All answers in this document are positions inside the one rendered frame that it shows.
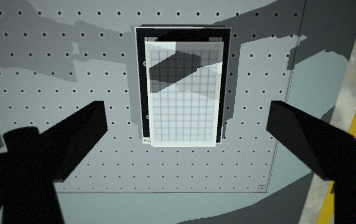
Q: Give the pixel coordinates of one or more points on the grey perforated base plate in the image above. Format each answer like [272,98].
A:
[57,56]

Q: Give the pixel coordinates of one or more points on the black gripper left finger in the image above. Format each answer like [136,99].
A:
[34,162]

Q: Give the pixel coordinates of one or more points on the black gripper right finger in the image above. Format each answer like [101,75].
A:
[327,150]

